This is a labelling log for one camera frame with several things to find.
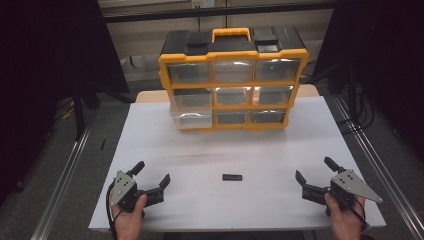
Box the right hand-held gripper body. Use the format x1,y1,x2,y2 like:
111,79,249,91
319,168,384,218

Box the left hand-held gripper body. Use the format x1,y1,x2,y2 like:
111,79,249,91
109,170,153,215

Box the clear plastic drawer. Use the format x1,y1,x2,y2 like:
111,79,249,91
170,88,213,112
170,108,214,130

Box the yellow black drawer organizer cabinet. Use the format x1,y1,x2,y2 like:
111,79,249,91
157,26,310,132

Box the person's left hand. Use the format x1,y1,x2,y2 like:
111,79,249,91
110,194,148,240

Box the person's right hand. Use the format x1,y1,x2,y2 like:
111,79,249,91
324,193,367,240

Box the black stand leg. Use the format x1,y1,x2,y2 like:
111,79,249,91
70,75,102,142
346,63,359,123

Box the dark curtain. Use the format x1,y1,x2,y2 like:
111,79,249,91
313,0,424,153
0,0,130,204

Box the black horizontal bar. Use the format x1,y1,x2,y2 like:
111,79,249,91
102,2,336,24

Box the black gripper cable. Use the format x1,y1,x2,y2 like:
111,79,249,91
333,191,370,232
105,182,123,240

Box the metal floor rail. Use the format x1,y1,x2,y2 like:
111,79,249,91
30,121,96,240
331,95,424,239

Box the black floor cables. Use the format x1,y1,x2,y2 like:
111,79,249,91
336,84,376,135

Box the white wall outlet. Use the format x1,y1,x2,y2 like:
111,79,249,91
190,0,216,10

